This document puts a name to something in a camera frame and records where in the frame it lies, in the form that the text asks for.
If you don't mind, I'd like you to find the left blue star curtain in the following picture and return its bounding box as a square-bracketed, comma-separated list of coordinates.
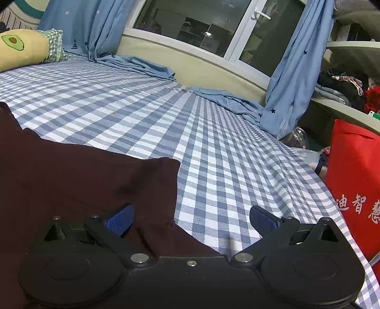
[37, 0, 143, 62]

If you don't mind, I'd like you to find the teal white headboard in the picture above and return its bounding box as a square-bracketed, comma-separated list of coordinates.
[1, 0, 49, 30]

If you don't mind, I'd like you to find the yellow avocado print quilt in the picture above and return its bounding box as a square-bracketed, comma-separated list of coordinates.
[0, 29, 50, 72]

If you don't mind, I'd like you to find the green checked pillow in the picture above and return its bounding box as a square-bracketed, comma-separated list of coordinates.
[37, 28, 67, 63]

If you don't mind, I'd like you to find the white framed window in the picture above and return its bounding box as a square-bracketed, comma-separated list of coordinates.
[123, 1, 306, 89]

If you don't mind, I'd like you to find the red fabric tote bag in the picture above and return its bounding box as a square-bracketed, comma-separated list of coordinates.
[324, 119, 380, 269]

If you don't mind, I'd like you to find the right blue star curtain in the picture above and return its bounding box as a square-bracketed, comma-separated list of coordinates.
[260, 0, 334, 140]

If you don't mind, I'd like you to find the blue star curtain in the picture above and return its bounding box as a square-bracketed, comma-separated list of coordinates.
[260, 0, 334, 140]
[37, 0, 143, 62]

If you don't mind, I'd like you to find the blue white checked bedsheet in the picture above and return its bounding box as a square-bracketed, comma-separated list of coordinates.
[0, 53, 380, 309]

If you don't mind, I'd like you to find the dark maroon t-shirt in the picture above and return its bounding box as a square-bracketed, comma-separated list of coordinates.
[1, 103, 215, 308]

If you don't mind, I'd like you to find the white wall shelf unit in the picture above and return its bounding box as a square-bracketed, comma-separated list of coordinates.
[298, 10, 379, 151]

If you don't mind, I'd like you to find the clothes pile on shelf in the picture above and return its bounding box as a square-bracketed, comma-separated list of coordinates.
[316, 69, 379, 114]

